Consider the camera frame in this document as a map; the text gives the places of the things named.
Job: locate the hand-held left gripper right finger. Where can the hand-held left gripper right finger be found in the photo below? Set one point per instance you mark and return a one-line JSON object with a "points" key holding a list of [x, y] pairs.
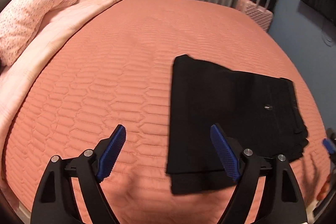
{"points": [[227, 155]]}

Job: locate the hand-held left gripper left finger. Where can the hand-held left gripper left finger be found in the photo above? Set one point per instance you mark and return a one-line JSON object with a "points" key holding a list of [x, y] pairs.
{"points": [[111, 153]]}

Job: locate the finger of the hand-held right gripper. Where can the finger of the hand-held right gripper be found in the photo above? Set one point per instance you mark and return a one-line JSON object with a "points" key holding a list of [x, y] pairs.
{"points": [[329, 145]]}

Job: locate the black pants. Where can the black pants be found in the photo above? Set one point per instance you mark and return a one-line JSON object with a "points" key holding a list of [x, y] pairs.
{"points": [[223, 108]]}

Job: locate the pink quilted bed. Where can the pink quilted bed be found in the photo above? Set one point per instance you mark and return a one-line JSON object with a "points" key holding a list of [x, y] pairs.
{"points": [[105, 69]]}

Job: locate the light pink blanket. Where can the light pink blanket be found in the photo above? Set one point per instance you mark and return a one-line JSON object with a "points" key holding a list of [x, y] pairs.
{"points": [[60, 22]]}

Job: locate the pink suitcase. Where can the pink suitcase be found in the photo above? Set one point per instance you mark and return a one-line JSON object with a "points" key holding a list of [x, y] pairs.
{"points": [[256, 12]]}

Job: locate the pink floral pillow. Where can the pink floral pillow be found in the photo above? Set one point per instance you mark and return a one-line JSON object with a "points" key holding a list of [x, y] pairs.
{"points": [[29, 16]]}

